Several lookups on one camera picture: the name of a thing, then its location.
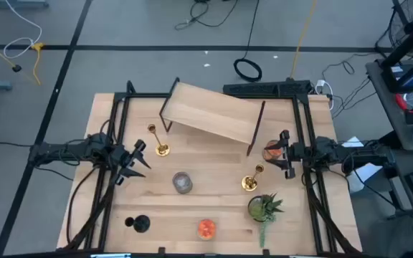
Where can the grey side cart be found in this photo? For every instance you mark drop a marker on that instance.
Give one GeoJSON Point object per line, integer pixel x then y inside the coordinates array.
{"type": "Point", "coordinates": [382, 93]}

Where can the silver jar with grey candle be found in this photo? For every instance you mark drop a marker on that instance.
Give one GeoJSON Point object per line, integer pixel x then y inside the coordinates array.
{"type": "Point", "coordinates": [182, 182]}

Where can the black floor fan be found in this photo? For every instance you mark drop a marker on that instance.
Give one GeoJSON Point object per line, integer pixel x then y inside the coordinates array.
{"type": "Point", "coordinates": [403, 25]}

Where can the green succulent in black pot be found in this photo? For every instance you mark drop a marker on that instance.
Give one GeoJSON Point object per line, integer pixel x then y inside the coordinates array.
{"type": "Point", "coordinates": [260, 209]}

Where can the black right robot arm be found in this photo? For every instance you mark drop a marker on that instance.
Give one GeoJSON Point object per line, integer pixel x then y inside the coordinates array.
{"type": "Point", "coordinates": [335, 152]}

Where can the black candle holder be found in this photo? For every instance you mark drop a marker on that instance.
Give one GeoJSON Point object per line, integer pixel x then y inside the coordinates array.
{"type": "Point", "coordinates": [142, 224]}

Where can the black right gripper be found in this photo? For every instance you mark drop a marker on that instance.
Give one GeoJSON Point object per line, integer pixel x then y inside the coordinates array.
{"type": "Point", "coordinates": [294, 152]}

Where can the black metal table frame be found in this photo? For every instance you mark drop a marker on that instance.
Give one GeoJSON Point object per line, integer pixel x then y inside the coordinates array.
{"type": "Point", "coordinates": [297, 118]}

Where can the black power strip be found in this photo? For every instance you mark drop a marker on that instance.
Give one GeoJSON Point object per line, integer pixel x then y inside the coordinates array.
{"type": "Point", "coordinates": [264, 88]}

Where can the silver jar with orange candle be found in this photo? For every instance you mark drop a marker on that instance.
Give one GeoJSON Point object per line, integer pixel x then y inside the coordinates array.
{"type": "Point", "coordinates": [272, 154]}
{"type": "Point", "coordinates": [206, 229]}

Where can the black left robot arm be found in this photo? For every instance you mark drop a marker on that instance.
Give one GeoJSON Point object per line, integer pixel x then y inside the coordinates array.
{"type": "Point", "coordinates": [66, 148]}

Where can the person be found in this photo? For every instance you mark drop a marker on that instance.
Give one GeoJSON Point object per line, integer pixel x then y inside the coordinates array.
{"type": "Point", "coordinates": [400, 240]}

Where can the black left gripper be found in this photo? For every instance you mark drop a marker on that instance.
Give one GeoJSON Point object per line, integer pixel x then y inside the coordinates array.
{"type": "Point", "coordinates": [125, 159]}

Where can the grey desk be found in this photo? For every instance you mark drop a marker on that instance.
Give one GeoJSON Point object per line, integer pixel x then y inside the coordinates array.
{"type": "Point", "coordinates": [407, 157]}

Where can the wooden shelf with black legs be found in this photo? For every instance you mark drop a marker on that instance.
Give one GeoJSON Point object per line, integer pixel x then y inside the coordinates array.
{"type": "Point", "coordinates": [210, 111]}

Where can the gold candlestick holder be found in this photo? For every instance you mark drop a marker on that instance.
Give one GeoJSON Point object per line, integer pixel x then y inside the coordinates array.
{"type": "Point", "coordinates": [162, 149]}
{"type": "Point", "coordinates": [249, 183]}

